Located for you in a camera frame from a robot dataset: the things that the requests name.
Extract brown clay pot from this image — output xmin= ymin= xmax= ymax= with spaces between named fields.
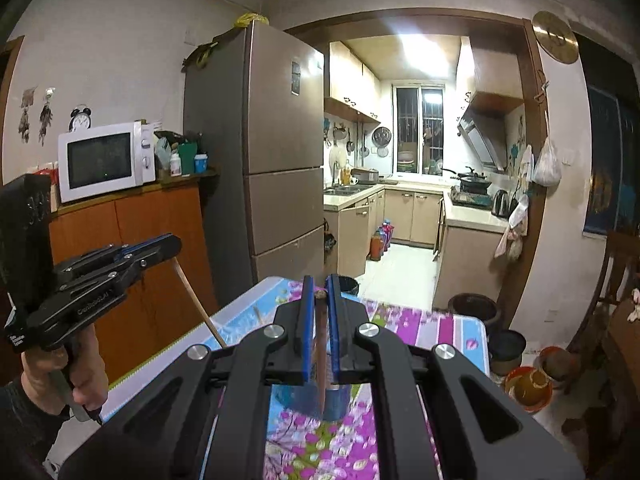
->
xmin=540 ymin=346 xmax=581 ymax=386

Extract green and black strap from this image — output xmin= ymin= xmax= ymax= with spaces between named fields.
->
xmin=182 ymin=42 xmax=221 ymax=69

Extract orange wooden cabinet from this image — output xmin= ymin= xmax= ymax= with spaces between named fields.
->
xmin=47 ymin=170 xmax=221 ymax=386

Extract person's left forearm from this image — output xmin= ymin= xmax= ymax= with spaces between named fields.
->
xmin=0 ymin=377 xmax=72 ymax=480

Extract hanging white plastic bag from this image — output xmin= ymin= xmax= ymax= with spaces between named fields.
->
xmin=532 ymin=135 xmax=562 ymax=186

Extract kitchen ceiling light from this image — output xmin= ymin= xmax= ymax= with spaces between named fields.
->
xmin=400 ymin=35 xmax=452 ymax=79

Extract dark window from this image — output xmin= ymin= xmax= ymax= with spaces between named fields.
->
xmin=582 ymin=35 xmax=640 ymax=237

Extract black wok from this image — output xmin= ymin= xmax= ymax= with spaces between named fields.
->
xmin=442 ymin=166 xmax=489 ymax=184

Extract hanging key bunch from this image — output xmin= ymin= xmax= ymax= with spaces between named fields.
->
xmin=19 ymin=87 xmax=39 ymax=144
xmin=39 ymin=88 xmax=55 ymax=146

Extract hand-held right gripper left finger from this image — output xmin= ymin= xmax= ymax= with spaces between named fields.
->
xmin=60 ymin=275 xmax=317 ymax=480

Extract barred kitchen window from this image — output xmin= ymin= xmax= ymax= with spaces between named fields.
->
xmin=395 ymin=85 xmax=445 ymax=176

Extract round gold wall clock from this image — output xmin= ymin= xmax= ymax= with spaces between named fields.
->
xmin=531 ymin=10 xmax=580 ymax=65

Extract green container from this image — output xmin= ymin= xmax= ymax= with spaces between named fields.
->
xmin=177 ymin=142 xmax=199 ymax=175

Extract wall kitchen cabinet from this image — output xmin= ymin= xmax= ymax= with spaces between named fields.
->
xmin=324 ymin=42 xmax=381 ymax=124
xmin=456 ymin=37 xmax=526 ymax=114

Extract large dark clay pot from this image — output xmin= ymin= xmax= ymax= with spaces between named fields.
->
xmin=447 ymin=294 xmax=501 ymax=332

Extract light wooden chopstick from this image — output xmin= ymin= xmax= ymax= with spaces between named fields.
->
xmin=172 ymin=257 xmax=227 ymax=349

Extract person's left hand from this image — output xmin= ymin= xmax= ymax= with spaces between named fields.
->
xmin=21 ymin=332 xmax=109 ymax=414

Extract orange basin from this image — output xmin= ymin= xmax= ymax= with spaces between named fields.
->
xmin=505 ymin=366 xmax=554 ymax=414

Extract hanging towel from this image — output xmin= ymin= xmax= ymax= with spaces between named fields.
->
xmin=495 ymin=195 xmax=530 ymax=262

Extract group of bottles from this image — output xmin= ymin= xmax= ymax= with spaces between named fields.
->
xmin=370 ymin=220 xmax=395 ymax=261

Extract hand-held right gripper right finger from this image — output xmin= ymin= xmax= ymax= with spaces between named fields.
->
xmin=326 ymin=274 xmax=586 ymax=480

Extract floral tablecloth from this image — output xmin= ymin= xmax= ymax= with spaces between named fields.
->
xmin=45 ymin=275 xmax=491 ymax=480

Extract reddish brown chopstick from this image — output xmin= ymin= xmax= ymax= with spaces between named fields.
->
xmin=313 ymin=289 xmax=330 ymax=419

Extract gas stove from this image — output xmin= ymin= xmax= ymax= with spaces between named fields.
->
xmin=450 ymin=185 xmax=494 ymax=209

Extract range hood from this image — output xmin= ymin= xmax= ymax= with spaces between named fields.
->
xmin=457 ymin=107 xmax=506 ymax=172

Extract wooden dining table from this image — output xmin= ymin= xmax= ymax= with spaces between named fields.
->
xmin=600 ymin=300 xmax=640 ymax=461

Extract crumpled plastic bag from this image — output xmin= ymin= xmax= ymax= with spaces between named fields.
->
xmin=154 ymin=131 xmax=177 ymax=172

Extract wooden chair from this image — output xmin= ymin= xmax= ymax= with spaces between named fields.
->
xmin=562 ymin=230 xmax=640 ymax=438

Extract small dark clay pot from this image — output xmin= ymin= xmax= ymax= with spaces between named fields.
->
xmin=490 ymin=330 xmax=527 ymax=376

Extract white microwave oven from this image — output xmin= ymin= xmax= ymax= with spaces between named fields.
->
xmin=57 ymin=121 xmax=157 ymax=205

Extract black trash bin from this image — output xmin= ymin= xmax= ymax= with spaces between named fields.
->
xmin=324 ymin=275 xmax=360 ymax=297

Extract beige kitchen base cabinets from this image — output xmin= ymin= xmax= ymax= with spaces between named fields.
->
xmin=324 ymin=182 xmax=509 ymax=312

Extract black alarm clock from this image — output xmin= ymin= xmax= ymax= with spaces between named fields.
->
xmin=69 ymin=105 xmax=93 ymax=131

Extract grey three-door fridge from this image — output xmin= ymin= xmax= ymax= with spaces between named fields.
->
xmin=182 ymin=20 xmax=326 ymax=307

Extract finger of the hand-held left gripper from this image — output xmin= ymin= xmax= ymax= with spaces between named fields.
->
xmin=54 ymin=232 xmax=182 ymax=273
xmin=55 ymin=245 xmax=183 ymax=292

